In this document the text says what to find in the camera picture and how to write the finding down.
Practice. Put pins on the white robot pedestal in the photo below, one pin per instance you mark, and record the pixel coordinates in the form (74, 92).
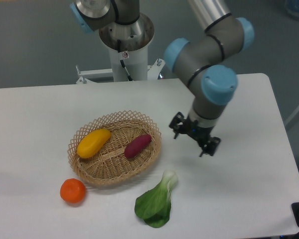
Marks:
(128, 50)

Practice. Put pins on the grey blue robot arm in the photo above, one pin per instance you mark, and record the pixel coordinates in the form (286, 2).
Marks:
(199, 65)

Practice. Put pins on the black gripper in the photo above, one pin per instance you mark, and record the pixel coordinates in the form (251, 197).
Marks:
(201, 135)

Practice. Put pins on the orange tangerine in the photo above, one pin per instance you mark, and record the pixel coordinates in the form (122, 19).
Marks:
(73, 191)

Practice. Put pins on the purple sweet potato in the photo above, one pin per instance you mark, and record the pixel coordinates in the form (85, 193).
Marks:
(137, 145)

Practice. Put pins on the yellow mango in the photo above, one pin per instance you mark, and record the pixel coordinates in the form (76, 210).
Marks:
(93, 142)

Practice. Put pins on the green bok choy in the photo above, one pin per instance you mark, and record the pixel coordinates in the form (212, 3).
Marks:
(154, 206)

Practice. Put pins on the blue object in corner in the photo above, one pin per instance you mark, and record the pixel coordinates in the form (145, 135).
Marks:
(292, 8)

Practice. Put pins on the woven wicker basket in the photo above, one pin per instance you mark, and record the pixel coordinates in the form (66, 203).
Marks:
(110, 166)

